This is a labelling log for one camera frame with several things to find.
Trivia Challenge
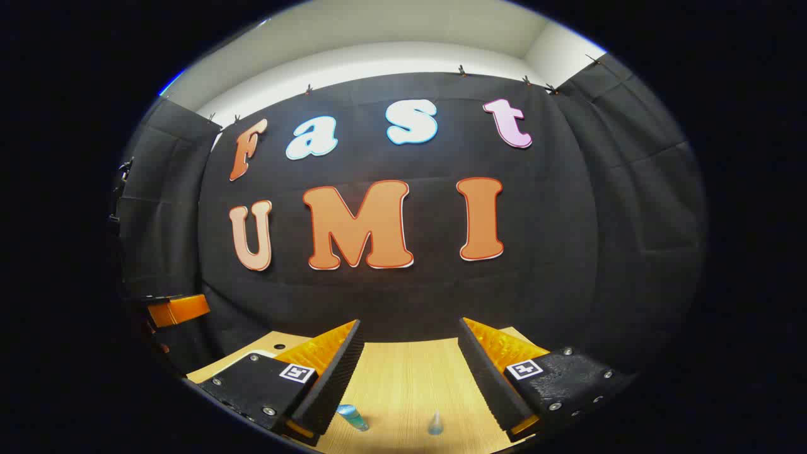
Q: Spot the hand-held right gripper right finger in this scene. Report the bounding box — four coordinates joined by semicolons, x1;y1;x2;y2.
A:
457;317;637;444

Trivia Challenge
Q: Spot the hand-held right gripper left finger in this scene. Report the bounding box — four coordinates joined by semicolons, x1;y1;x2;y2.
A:
197;318;366;447

